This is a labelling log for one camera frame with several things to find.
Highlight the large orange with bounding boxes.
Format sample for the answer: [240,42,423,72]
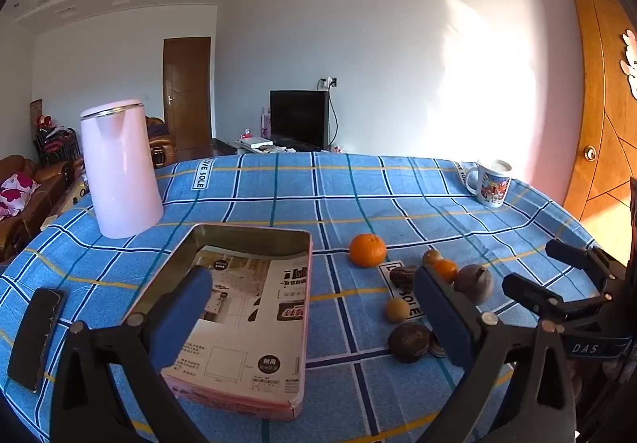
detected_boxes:
[348,233,388,269]

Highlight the pink white door sticker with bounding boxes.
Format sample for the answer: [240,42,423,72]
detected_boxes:
[619,29,637,100]

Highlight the tan round fruit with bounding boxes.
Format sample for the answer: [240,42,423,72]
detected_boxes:
[384,298,410,324]

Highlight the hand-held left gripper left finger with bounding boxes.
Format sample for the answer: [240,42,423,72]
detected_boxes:
[50,266,215,443]

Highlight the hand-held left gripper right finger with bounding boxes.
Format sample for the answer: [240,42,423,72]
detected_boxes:
[413,265,578,443]

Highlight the black smartphone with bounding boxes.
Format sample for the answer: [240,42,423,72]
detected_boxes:
[7,288,67,393]

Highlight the brown leather sofa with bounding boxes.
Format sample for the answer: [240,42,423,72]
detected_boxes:
[0,154,75,265]

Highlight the brown leather armchair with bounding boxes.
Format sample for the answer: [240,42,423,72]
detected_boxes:
[144,117,177,170]

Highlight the blue checked tablecloth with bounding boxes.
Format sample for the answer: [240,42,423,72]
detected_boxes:
[0,151,618,443]

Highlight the floral pink white cushion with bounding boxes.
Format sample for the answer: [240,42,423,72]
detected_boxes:
[0,173,41,220]

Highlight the dark brown round fruit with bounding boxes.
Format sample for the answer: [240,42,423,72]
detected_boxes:
[388,322,431,364]

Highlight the white cartoon print mug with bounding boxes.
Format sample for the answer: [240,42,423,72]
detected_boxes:
[464,159,513,209]

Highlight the black television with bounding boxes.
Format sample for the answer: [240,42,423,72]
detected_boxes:
[270,89,330,151]

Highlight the stacked dark chairs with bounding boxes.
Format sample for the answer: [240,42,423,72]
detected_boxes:
[32,114,83,165]

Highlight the purple passion fruit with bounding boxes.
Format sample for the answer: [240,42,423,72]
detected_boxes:
[454,264,494,307]

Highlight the dark brown door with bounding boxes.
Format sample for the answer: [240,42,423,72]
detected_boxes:
[163,37,212,160]

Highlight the black power cable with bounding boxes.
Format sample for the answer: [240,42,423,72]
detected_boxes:
[326,89,342,152]

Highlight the light wooden door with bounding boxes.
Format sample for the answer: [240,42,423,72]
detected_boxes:
[562,0,637,265]

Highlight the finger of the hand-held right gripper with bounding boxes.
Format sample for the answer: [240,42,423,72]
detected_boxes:
[502,272,605,330]
[544,238,629,285]

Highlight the low television stand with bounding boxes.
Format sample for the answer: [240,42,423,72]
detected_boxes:
[229,137,319,156]

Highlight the printed paper sheet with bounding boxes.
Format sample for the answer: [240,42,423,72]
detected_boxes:
[164,246,312,394]

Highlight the dark brown date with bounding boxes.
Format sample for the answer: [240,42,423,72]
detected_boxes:
[389,265,421,289]

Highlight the pink electric kettle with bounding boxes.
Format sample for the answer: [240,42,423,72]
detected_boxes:
[80,99,165,239]

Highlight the small orange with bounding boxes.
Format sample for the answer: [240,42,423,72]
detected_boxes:
[433,259,459,284]

